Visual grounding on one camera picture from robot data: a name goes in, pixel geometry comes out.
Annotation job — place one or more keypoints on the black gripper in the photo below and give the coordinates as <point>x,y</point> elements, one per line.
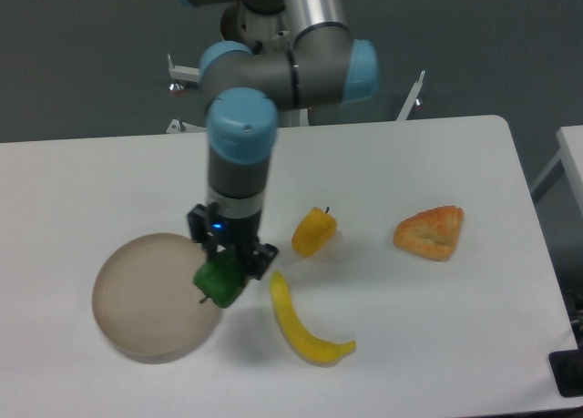
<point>214,231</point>

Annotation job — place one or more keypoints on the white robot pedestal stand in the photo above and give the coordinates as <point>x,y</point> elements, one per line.
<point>232,25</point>

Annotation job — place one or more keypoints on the beige round plate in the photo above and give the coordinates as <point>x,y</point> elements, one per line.
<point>145,303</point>

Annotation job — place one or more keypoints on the yellow banana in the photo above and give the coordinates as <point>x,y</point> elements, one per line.
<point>311,348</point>

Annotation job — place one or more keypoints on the black device at table edge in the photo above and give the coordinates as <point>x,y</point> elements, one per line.
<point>567,370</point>

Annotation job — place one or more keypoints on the yellow bell pepper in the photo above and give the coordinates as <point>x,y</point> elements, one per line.
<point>313,232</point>

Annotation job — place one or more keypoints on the green bell pepper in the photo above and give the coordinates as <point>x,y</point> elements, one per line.
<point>221,279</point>

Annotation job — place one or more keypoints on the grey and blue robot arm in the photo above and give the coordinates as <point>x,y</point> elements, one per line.
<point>284,55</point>

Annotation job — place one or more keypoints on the orange pastry bread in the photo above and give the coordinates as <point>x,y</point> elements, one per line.
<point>430,234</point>

